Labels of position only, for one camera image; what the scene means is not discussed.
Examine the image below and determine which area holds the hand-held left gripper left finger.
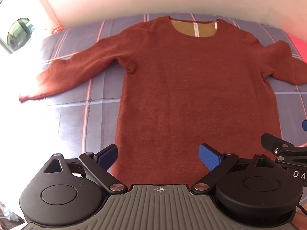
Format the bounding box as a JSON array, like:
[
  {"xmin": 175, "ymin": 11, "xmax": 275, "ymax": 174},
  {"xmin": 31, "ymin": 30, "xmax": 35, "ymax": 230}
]
[{"xmin": 41, "ymin": 144, "xmax": 127, "ymax": 194}]

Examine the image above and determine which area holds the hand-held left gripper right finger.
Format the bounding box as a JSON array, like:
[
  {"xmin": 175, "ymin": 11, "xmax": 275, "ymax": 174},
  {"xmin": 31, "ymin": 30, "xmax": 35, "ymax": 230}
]
[{"xmin": 191, "ymin": 144, "xmax": 280, "ymax": 194}]

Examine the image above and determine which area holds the rust red sweater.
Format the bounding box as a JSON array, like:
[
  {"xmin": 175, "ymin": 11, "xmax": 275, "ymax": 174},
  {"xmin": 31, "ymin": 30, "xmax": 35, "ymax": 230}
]
[{"xmin": 19, "ymin": 16, "xmax": 307, "ymax": 185}]

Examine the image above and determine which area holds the plaid bed sheet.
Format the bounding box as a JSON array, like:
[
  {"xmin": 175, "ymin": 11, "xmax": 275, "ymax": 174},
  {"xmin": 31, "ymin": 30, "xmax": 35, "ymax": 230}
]
[{"xmin": 19, "ymin": 13, "xmax": 307, "ymax": 186}]

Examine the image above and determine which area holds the red cloth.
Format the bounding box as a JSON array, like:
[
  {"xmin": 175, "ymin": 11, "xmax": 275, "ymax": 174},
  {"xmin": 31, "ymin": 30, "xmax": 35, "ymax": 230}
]
[{"xmin": 286, "ymin": 34, "xmax": 307, "ymax": 53}]

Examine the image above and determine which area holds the window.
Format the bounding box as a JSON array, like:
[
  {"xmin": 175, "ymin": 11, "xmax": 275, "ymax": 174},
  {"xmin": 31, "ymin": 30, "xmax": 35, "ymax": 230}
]
[{"xmin": 7, "ymin": 17, "xmax": 34, "ymax": 51}]

